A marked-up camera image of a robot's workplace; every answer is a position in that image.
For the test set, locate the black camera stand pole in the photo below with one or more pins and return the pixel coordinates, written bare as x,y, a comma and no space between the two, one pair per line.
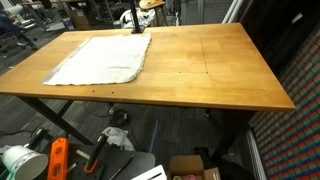
134,16

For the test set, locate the white pipes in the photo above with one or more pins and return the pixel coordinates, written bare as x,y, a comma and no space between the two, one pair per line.
233,10

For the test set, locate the open cardboard box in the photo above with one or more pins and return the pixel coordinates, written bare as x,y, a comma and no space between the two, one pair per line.
185,163

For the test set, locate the black pen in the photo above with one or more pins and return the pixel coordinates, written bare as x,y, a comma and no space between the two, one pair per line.
121,166

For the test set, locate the multicoloured patterned partition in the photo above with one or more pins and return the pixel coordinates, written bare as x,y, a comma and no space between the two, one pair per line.
293,133

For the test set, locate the dark grey side table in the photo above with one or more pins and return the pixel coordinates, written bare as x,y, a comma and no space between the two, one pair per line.
133,161

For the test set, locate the orange black bar clamp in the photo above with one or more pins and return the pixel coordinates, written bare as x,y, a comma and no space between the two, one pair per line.
96,151

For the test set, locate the white crumpled cloth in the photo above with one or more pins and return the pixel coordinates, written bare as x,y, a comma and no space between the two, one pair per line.
116,136

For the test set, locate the white paper sheet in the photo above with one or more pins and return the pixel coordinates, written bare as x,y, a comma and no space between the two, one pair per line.
150,173

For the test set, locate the blue stick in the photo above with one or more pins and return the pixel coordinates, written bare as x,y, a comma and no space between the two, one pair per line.
153,136

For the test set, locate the white paper cup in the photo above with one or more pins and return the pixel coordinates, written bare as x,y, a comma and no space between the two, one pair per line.
23,163

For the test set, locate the round wooden stool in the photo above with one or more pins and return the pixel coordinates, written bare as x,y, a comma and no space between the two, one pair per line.
151,4

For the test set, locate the brown cardboard box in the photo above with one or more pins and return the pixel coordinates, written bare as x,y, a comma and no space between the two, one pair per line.
78,18

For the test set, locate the white woven towel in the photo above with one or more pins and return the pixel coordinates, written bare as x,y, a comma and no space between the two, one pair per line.
106,56

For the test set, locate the white ribbed strip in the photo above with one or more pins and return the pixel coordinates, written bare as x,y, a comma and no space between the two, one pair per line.
255,156

